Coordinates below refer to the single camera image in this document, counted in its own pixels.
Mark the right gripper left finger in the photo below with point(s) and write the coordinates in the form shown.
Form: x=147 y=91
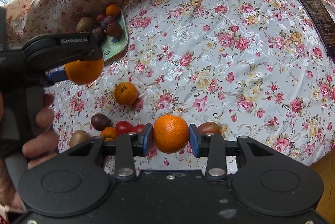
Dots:
x=128 y=146

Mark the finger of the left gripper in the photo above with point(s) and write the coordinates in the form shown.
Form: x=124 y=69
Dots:
x=79 y=46
x=57 y=76

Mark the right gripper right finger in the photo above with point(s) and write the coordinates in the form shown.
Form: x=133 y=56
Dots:
x=212 y=147

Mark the dark plum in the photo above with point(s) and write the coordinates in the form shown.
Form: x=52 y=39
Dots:
x=209 y=128
x=99 y=122

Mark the orange from tray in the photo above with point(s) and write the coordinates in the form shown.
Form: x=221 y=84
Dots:
x=84 y=72

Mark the large orange with stem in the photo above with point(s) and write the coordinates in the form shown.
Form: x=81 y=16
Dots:
x=170 y=133

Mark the brown kiwi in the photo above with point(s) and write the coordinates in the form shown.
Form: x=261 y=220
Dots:
x=78 y=137

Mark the loose cherry tomato right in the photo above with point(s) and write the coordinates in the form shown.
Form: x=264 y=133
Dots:
x=138 y=128

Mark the loose cherry tomato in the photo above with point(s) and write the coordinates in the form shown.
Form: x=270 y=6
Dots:
x=138 y=128
x=123 y=127

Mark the loose cherry tomato left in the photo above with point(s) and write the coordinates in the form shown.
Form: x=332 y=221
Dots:
x=123 y=127

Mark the front kiwi on tray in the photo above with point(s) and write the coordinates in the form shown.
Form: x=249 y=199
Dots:
x=85 y=24

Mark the small mandarin middle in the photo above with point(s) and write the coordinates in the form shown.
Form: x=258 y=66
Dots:
x=109 y=134

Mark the light green tray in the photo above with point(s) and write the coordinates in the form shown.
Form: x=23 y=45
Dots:
x=112 y=47

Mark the plum on tray front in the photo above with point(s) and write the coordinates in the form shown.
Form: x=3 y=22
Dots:
x=114 y=30

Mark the plum on tray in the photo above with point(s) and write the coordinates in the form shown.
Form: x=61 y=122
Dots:
x=107 y=20
x=114 y=30

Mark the small red tomato tray back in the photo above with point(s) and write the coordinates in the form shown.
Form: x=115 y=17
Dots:
x=100 y=17

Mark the plum on tray back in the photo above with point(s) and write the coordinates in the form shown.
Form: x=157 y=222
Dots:
x=107 y=20

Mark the small mandarin on tray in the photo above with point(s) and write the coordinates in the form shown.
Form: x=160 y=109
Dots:
x=113 y=10

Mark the loose mandarin far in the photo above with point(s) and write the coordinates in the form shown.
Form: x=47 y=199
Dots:
x=125 y=93

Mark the floral tablecloth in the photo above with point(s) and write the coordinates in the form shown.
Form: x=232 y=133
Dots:
x=255 y=67

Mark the black remote control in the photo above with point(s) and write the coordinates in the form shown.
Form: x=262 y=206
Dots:
x=323 y=23

